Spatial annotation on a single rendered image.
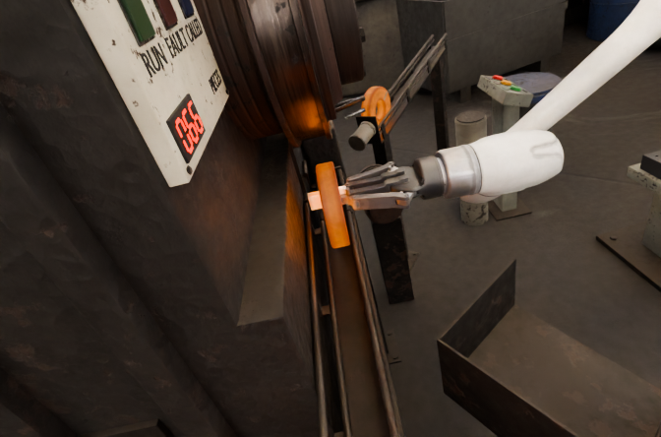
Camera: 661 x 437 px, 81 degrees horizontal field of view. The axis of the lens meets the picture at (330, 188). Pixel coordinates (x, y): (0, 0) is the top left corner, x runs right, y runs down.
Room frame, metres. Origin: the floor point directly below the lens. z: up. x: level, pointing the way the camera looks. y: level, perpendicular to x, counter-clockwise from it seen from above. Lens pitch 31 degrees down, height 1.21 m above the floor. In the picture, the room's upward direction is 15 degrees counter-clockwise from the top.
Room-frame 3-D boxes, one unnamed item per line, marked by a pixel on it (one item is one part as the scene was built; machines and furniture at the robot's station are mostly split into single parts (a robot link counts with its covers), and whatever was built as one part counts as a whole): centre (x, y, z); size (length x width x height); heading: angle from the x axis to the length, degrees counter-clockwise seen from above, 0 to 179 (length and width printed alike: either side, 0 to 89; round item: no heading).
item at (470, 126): (1.40, -0.62, 0.26); 0.12 x 0.12 x 0.52
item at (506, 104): (1.43, -0.78, 0.31); 0.24 x 0.16 x 0.62; 177
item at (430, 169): (0.58, -0.15, 0.83); 0.09 x 0.08 x 0.07; 87
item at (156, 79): (0.46, 0.13, 1.15); 0.26 x 0.02 x 0.18; 177
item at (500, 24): (3.16, -1.43, 0.39); 1.03 x 0.83 x 0.77; 102
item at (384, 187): (0.57, -0.08, 0.83); 0.11 x 0.01 x 0.04; 88
